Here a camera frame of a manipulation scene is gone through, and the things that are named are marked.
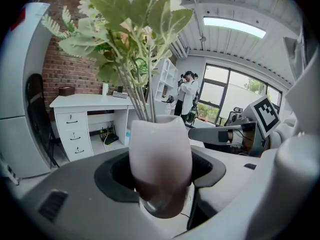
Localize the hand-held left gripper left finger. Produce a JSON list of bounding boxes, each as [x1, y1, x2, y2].
[[18, 147, 188, 240]]

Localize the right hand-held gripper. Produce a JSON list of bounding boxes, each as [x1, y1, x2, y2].
[[188, 95, 281, 157]]

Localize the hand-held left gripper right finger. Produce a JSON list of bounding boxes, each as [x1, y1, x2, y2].
[[187, 146, 278, 231]]

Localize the white ceramic vase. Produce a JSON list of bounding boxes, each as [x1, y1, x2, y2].
[[128, 115, 193, 220]]

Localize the pink artificial flowers bouquet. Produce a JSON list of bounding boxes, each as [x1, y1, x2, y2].
[[41, 0, 195, 124]]

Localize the person's right forearm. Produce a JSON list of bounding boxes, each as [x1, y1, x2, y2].
[[266, 117, 301, 151]]

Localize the white drawer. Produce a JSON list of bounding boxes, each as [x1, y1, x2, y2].
[[56, 111, 87, 131], [59, 128, 90, 147], [63, 143, 93, 161]]

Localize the white curved desk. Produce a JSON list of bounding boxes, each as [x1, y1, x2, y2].
[[49, 92, 151, 162]]

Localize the black office chair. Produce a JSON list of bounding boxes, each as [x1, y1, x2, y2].
[[216, 106, 245, 128]]

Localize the black framed window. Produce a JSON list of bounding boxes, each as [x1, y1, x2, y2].
[[197, 63, 283, 126]]

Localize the black router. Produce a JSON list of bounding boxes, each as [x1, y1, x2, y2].
[[99, 125, 120, 145]]

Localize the person's grey jacket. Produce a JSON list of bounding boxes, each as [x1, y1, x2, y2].
[[259, 33, 320, 240]]

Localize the white shelf cabinet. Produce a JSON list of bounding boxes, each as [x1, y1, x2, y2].
[[153, 57, 180, 102]]

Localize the brown tissue box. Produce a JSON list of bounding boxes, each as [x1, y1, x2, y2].
[[58, 86, 76, 97]]

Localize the ceiling light panel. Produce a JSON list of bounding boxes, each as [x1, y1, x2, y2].
[[202, 15, 267, 39]]

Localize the white ceiling pipes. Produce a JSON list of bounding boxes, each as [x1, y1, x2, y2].
[[179, 0, 208, 57]]

